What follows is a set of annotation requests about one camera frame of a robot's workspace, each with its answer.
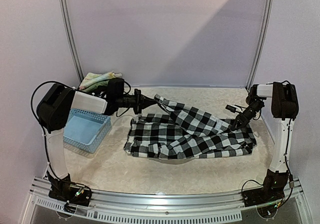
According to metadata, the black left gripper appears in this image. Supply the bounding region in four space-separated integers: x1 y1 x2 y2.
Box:
116 89 157 115

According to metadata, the black white checkered shirt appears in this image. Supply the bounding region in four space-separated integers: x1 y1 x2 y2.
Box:
123 94 257 160

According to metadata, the floral pastel cloth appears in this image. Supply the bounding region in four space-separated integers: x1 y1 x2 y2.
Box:
78 71 123 90

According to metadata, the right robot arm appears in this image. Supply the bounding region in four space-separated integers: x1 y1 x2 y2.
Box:
231 80 299 202

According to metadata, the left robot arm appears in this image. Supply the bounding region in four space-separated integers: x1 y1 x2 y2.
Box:
33 78 156 201

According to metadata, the light blue plastic basket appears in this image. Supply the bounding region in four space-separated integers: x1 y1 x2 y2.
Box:
63 109 112 154

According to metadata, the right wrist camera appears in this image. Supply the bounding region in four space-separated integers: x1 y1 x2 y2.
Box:
225 104 244 113

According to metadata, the right aluminium frame post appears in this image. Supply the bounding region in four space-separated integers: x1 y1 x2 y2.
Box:
245 0 273 91

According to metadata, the aluminium frame post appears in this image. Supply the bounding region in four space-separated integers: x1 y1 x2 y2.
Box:
59 0 84 82
245 0 273 91

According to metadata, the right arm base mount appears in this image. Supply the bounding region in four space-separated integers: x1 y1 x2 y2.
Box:
241 169 293 207

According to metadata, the aluminium front rail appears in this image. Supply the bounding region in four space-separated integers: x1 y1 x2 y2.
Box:
22 178 312 224

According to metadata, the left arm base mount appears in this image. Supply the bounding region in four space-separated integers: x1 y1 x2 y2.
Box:
47 173 92 207

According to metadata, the left aluminium frame post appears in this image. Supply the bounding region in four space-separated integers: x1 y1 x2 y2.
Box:
59 0 84 82

